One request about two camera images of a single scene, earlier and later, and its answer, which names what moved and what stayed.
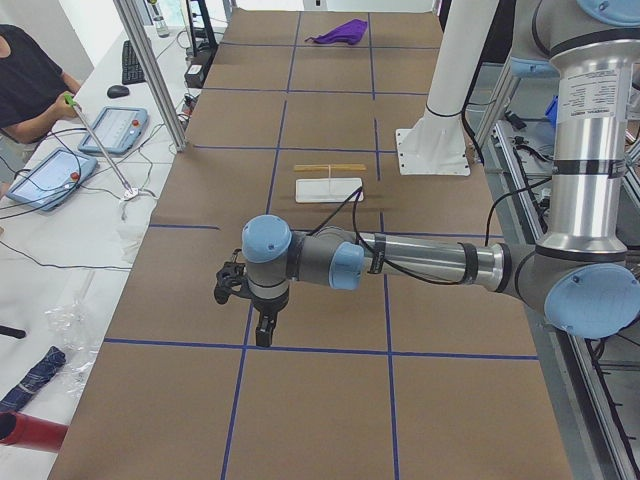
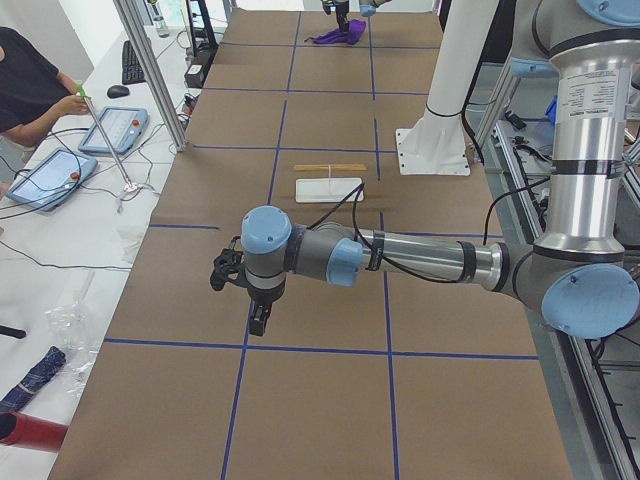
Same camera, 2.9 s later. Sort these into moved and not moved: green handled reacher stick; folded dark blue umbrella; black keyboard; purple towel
Moved: green handled reacher stick
Not moved: folded dark blue umbrella; black keyboard; purple towel
